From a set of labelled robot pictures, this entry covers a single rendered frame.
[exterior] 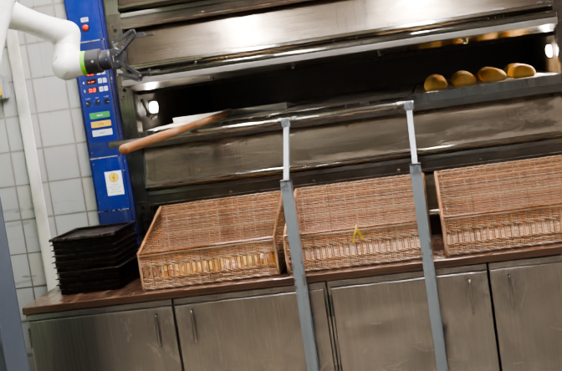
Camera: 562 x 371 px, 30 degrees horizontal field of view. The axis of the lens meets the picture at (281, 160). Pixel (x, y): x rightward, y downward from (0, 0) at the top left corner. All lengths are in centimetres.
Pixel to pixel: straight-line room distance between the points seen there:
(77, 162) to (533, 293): 203
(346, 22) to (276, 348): 138
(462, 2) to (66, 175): 186
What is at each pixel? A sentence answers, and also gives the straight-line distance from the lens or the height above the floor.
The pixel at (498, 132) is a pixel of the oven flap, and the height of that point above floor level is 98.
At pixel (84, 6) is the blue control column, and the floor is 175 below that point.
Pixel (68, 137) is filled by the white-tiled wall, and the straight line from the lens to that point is 470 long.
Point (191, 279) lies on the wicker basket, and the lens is 412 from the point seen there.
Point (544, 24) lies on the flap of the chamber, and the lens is 429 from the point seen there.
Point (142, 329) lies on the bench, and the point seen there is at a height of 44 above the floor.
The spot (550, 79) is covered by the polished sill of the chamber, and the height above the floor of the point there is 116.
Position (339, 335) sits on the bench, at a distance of 403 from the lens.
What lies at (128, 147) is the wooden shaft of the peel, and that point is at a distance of 323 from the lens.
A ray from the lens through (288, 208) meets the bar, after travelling 389.
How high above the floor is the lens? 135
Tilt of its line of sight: 5 degrees down
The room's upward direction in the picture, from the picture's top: 8 degrees counter-clockwise
